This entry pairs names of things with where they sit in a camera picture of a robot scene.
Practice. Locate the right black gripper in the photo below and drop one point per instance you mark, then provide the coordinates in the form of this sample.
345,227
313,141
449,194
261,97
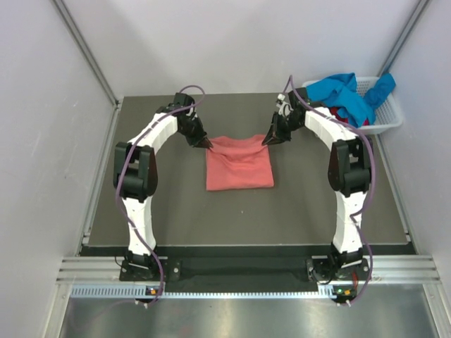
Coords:
275,134

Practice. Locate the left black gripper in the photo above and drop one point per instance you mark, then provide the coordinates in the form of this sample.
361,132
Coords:
194,141

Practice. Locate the pink t shirt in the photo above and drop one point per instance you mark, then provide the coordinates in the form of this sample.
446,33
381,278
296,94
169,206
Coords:
238,164

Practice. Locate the white plastic basket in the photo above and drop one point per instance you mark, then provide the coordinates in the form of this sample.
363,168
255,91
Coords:
387,116

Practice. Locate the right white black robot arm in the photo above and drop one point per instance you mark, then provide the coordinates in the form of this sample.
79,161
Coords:
349,176

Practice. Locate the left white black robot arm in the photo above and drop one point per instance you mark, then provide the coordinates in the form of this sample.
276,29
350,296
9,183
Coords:
135,180

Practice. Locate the red t shirt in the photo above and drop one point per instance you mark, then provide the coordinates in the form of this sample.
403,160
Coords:
343,116

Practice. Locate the blue t shirt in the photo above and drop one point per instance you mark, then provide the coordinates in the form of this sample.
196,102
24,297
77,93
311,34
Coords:
340,90

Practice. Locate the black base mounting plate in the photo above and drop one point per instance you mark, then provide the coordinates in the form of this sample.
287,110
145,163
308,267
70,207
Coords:
247,268

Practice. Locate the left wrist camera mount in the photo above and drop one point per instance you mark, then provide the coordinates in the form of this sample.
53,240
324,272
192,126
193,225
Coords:
191,114

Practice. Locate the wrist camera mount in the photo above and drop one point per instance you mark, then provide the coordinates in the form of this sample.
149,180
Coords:
191,114
283,107

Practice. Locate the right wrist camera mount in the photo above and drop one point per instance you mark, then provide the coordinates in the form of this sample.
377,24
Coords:
283,107

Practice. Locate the slotted cable duct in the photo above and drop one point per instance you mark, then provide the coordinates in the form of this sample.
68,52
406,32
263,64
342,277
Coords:
110,291

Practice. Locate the left aluminium corner post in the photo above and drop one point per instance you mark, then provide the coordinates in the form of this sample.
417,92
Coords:
80,42

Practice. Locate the aluminium corner post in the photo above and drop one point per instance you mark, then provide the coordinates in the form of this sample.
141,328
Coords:
80,42
409,26

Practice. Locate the right aluminium corner post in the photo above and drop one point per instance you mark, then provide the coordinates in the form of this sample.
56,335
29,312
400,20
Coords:
409,26

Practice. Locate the aluminium frame rail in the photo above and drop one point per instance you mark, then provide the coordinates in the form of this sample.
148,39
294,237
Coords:
403,269

